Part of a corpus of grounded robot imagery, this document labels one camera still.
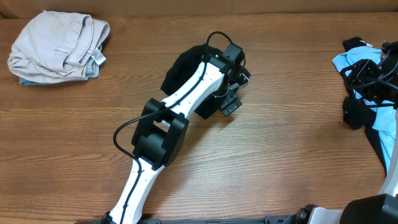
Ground black t-shirt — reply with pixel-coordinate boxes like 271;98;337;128
160;45;237;120

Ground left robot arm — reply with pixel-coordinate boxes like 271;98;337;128
101;44;250;223

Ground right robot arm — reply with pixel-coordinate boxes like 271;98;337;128
285;37;397;223

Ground black garment under blue shirt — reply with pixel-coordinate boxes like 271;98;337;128
332;37;389;172

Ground light blue shirt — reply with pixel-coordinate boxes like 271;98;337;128
332;46;396;172

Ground folded beige trousers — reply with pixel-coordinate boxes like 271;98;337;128
7;11;110;78

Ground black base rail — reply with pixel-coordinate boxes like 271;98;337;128
74;214;299;224

